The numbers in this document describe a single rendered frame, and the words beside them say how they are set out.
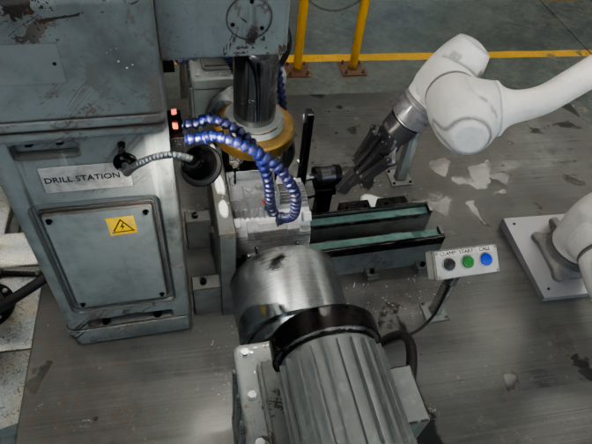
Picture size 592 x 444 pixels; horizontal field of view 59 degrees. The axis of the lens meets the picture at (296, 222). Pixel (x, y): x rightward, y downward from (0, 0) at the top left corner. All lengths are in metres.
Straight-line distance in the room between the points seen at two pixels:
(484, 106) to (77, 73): 0.66
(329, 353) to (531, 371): 0.87
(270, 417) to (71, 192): 0.53
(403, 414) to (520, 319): 0.89
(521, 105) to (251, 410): 0.72
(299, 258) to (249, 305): 0.15
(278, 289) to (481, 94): 0.53
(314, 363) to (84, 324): 0.74
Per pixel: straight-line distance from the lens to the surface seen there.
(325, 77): 3.77
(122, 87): 0.88
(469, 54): 1.11
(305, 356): 0.82
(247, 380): 0.99
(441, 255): 1.33
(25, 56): 0.87
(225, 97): 1.56
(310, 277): 1.11
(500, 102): 1.01
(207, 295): 1.40
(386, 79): 3.87
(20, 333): 2.02
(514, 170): 2.11
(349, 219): 1.55
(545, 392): 1.58
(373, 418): 0.78
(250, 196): 1.31
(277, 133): 1.14
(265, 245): 1.34
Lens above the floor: 2.06
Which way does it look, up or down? 49 degrees down
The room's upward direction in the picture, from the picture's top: 7 degrees clockwise
